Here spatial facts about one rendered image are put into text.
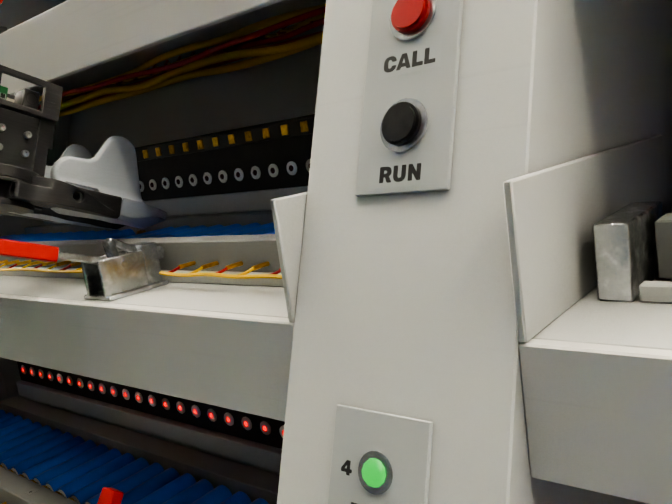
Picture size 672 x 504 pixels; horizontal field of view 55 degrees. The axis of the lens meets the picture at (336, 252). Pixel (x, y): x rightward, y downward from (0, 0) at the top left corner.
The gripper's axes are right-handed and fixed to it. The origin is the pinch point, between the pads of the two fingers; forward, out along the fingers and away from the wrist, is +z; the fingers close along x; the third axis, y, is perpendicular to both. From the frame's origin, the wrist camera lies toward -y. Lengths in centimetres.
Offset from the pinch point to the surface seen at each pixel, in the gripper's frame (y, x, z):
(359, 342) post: -6.9, -28.4, -8.8
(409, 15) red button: 5.2, -29.8, -9.3
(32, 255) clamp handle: -4.1, -9.6, -12.0
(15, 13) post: 27.3, 35.4, 3.7
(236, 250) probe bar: -2.7, -16.1, -4.0
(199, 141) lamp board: 8.6, 1.9, 6.7
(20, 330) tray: -8.4, -0.4, -7.7
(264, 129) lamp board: 8.6, -6.1, 6.6
